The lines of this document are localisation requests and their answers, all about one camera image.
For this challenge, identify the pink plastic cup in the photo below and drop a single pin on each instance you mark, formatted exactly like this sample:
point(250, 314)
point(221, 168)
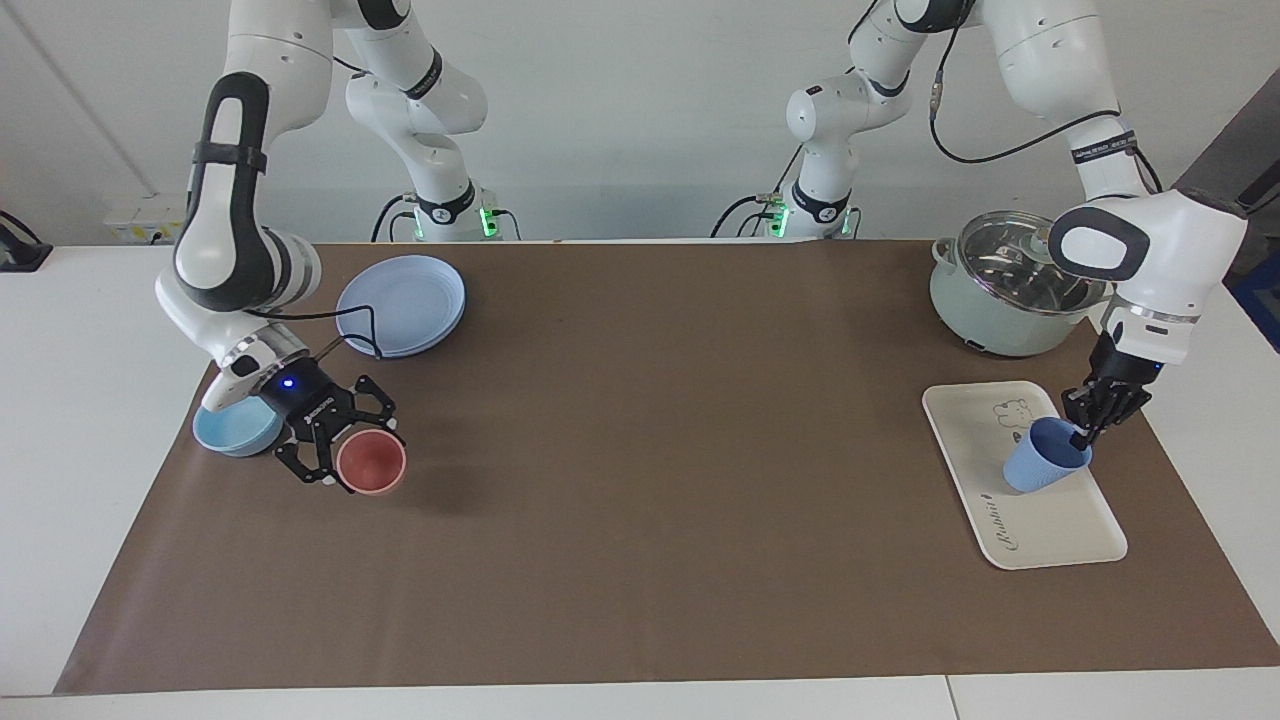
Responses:
point(372, 465)

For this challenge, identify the blue plastic cup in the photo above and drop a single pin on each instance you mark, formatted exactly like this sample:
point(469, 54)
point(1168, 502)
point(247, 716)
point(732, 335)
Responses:
point(1035, 465)

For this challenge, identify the small black desk device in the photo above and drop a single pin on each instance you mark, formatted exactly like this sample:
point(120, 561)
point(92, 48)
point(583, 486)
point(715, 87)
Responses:
point(20, 252)

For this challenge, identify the white wall socket strip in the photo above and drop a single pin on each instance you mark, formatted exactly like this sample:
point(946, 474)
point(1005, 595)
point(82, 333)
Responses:
point(145, 218)

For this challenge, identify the blue crate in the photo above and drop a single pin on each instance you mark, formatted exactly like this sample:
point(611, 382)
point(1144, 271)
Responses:
point(1262, 300)

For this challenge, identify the brown paper table mat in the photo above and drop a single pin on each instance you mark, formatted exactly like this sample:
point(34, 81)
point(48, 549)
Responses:
point(650, 500)

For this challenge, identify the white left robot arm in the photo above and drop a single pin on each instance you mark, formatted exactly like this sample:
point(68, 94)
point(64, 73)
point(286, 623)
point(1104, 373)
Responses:
point(1170, 260)

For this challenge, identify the cream rabbit print tray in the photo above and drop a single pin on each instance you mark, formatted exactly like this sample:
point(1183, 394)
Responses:
point(1050, 520)

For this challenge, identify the mint green electric pot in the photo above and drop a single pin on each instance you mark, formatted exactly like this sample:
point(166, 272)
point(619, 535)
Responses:
point(985, 315)

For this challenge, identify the dark grey panel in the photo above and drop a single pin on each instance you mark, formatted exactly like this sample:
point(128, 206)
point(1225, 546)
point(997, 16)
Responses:
point(1235, 150)

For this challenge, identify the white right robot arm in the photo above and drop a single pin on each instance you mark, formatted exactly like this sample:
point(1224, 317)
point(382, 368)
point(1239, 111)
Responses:
point(225, 250)

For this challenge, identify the pale blue plate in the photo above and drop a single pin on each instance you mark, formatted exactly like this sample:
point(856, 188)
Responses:
point(410, 300)

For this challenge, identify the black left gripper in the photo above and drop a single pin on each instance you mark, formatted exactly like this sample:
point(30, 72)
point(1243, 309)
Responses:
point(1122, 372)

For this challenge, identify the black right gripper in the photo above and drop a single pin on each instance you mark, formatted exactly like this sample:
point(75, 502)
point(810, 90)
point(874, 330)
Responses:
point(305, 402)

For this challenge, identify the light blue bowl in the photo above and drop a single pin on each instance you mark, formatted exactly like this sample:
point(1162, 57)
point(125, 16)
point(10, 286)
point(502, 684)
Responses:
point(235, 428)

